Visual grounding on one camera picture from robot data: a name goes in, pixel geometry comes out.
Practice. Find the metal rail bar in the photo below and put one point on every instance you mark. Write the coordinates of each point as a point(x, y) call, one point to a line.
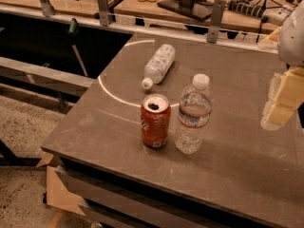
point(126, 24)

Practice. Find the clear water bottle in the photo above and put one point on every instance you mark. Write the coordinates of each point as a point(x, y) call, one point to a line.
point(196, 104)

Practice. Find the black power strip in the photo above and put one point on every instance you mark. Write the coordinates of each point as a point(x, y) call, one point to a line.
point(246, 9)

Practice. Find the grey metal bracket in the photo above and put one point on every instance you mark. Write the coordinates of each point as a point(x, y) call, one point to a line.
point(104, 14)
point(47, 8)
point(216, 17)

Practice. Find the black monitor stand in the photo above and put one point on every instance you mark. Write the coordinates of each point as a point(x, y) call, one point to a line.
point(188, 8)

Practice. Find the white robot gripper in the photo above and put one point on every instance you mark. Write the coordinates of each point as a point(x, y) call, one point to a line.
point(293, 38)

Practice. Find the orange soda can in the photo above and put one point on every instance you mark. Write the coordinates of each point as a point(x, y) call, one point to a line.
point(155, 118)

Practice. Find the grey metal bracket left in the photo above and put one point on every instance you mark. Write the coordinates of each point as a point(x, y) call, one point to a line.
point(47, 8)

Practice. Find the grey metal bracket middle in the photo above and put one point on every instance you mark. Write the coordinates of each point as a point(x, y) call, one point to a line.
point(104, 14)

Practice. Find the grey metal bracket right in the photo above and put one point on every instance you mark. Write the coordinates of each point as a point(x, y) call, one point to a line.
point(216, 17)

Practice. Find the lying white labelled bottle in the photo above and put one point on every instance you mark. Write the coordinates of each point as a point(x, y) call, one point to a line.
point(158, 65)

